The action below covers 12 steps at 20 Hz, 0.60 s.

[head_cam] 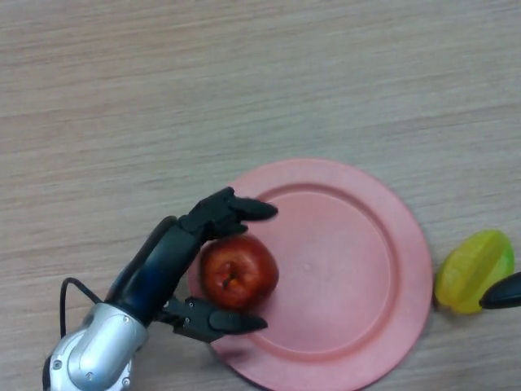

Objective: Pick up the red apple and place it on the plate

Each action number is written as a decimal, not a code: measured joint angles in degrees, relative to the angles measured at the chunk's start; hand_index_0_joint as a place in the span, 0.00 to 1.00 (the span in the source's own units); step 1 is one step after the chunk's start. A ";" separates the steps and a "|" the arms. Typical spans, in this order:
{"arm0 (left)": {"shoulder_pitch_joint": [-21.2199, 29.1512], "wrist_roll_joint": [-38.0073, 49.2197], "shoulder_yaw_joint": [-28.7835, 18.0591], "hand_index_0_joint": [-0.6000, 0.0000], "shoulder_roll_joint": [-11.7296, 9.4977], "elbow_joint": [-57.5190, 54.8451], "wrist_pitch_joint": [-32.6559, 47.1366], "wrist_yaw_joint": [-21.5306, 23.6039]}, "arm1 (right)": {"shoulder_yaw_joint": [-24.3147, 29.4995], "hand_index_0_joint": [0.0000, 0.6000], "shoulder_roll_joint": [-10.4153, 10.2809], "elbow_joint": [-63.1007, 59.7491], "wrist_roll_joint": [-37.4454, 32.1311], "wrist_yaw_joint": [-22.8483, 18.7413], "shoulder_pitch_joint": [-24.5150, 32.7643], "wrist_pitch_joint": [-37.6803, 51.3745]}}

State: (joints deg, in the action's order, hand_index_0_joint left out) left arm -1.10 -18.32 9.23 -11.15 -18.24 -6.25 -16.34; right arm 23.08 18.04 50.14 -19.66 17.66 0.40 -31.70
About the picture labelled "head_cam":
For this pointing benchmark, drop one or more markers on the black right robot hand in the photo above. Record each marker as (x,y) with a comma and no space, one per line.
(504,294)

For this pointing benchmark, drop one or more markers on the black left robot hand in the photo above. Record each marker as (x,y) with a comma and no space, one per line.
(158,264)

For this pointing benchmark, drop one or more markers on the red apple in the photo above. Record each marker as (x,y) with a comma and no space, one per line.
(240,273)

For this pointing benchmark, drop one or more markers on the pink round plate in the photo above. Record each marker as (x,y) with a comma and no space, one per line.
(338,277)

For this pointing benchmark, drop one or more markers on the yellow green starfruit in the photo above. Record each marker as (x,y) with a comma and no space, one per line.
(468,269)

